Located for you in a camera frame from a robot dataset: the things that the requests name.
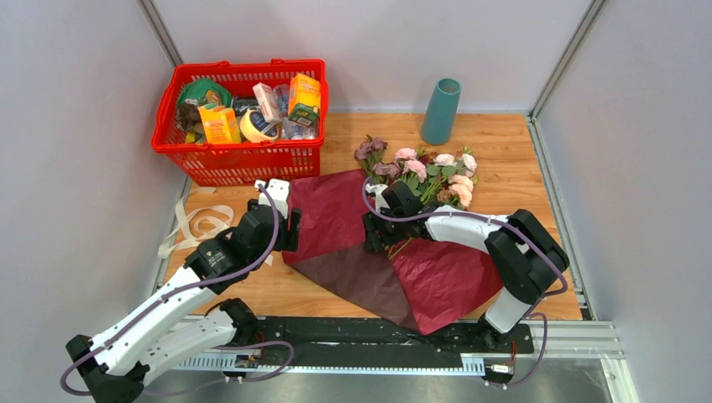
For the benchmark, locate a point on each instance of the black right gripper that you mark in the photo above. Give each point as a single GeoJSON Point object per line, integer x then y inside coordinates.
{"type": "Point", "coordinates": [373, 243]}

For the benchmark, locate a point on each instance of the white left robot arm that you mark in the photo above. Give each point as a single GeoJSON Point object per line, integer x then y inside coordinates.
{"type": "Point", "coordinates": [116, 365]}

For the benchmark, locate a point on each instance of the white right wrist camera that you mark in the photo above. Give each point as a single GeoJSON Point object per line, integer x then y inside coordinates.
{"type": "Point", "coordinates": [375, 191]}

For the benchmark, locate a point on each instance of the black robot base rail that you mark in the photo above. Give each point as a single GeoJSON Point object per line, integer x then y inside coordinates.
{"type": "Point", "coordinates": [350, 345]}

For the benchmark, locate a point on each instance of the white printed ribbon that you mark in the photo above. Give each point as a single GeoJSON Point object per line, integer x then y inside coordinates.
{"type": "Point", "coordinates": [202, 212]}

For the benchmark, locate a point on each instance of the green snack bag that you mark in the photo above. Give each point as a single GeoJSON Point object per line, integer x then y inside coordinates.
{"type": "Point", "coordinates": [202, 91]}

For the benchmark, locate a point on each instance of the white small box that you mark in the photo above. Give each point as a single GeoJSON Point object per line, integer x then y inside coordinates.
{"type": "Point", "coordinates": [268, 105]}

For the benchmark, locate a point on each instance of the orange green box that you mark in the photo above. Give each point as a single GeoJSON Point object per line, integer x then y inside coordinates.
{"type": "Point", "coordinates": [304, 105]}

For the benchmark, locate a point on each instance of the red plastic shopping basket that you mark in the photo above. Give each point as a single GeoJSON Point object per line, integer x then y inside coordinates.
{"type": "Point", "coordinates": [240, 164]}

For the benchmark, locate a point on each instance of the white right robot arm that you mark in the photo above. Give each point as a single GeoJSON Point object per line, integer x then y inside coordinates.
{"type": "Point", "coordinates": [526, 257]}

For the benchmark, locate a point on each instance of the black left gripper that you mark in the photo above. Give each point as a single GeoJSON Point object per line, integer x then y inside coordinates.
{"type": "Point", "coordinates": [290, 238]}

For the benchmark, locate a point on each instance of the dark red wrapping paper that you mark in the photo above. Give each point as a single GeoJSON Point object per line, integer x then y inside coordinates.
{"type": "Point", "coordinates": [425, 287]}

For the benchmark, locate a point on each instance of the pink flower bouquet brown wrap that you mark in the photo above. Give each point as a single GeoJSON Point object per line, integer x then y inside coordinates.
{"type": "Point", "coordinates": [435, 177]}

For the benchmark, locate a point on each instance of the teal ceramic vase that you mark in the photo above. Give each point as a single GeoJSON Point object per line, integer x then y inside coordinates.
{"type": "Point", "coordinates": [441, 111]}

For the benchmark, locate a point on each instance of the clear plastic bottle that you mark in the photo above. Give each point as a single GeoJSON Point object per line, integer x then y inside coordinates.
{"type": "Point", "coordinates": [290, 130]}

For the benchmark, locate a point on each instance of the yellow tape roll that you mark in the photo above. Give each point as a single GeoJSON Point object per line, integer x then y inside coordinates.
{"type": "Point", "coordinates": [254, 128]}

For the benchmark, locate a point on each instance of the orange juice carton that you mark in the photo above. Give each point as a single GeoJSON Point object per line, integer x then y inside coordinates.
{"type": "Point", "coordinates": [220, 124]}

